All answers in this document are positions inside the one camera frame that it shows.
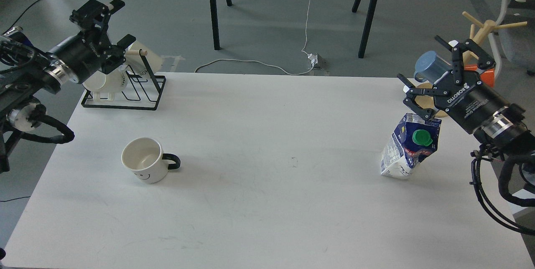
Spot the orange mug on tree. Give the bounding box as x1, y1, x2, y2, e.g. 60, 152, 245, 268
464, 65, 495, 88

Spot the wooden mug tree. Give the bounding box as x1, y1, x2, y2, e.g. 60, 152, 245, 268
413, 10, 528, 118

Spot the blue mug on tree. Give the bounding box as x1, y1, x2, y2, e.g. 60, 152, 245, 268
413, 51, 451, 84

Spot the blue white milk carton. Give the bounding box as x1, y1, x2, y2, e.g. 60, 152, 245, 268
380, 113, 442, 179

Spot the white mug on rack front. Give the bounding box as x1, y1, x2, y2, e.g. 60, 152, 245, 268
82, 69, 127, 103

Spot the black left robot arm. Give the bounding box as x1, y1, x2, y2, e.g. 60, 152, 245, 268
0, 0, 136, 172

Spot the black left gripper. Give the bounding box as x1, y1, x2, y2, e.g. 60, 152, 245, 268
49, 0, 136, 84

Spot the grey power socket box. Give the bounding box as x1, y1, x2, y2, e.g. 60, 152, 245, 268
307, 53, 327, 70

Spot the cream mug on rack rear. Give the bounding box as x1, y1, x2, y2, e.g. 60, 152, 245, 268
125, 41, 163, 79

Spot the white smiley mug black handle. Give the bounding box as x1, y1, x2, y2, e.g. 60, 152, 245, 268
121, 137, 181, 184

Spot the black wire cup rack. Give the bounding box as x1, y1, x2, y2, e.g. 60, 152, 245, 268
81, 56, 166, 111

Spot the white power cable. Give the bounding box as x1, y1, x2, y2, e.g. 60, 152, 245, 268
194, 0, 331, 76

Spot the grey office chair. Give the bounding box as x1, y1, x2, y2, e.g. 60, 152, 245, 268
489, 0, 534, 76

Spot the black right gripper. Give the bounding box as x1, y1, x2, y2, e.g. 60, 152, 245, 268
397, 35, 511, 135

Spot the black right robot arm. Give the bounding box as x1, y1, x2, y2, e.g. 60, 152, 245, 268
397, 36, 534, 236

